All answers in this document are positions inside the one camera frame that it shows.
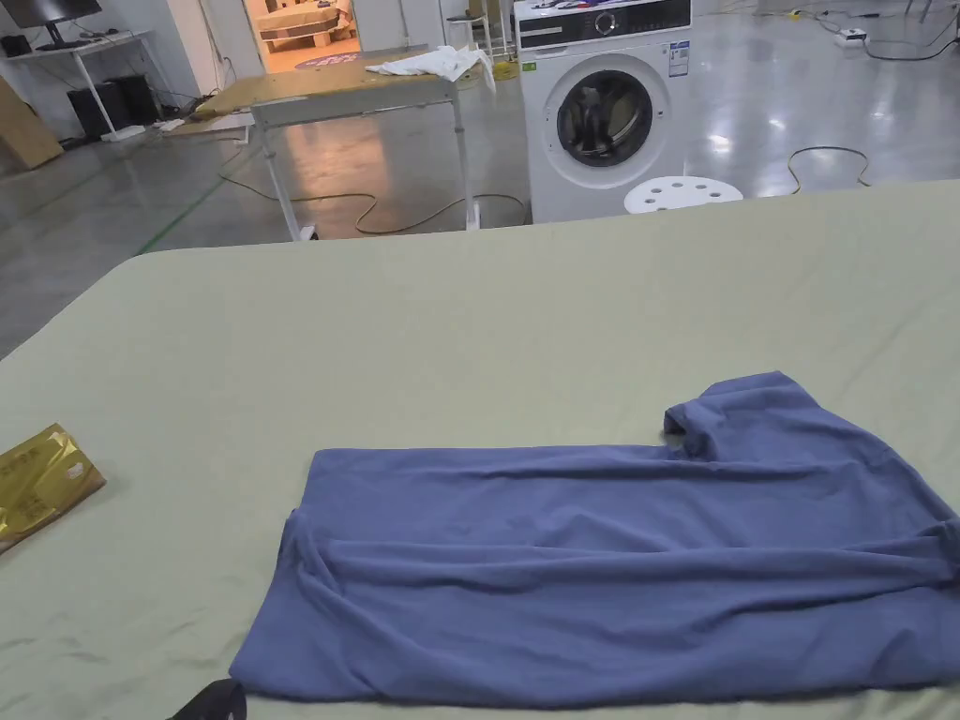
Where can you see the white cloth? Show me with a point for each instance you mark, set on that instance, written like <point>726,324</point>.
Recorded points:
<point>442,64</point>

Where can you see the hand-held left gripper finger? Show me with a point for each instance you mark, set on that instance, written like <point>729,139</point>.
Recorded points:
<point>214,701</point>

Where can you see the blue shirt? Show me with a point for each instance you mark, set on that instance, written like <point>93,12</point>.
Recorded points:
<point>570,555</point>

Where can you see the white washing machine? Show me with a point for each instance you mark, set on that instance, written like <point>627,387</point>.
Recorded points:
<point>600,112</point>

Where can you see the black computer tower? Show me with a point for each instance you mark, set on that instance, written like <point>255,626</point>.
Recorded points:
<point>97,111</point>

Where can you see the white power strip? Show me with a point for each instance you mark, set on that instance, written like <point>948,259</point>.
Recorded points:
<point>851,35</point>

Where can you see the gold tissue pack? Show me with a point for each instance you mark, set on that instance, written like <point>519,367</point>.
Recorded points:
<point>41,487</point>

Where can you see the white desk with monitor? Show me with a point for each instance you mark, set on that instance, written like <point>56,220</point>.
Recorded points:
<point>60,45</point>

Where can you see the bed with pale green sheet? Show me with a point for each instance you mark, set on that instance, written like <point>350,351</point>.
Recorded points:
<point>420,337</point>

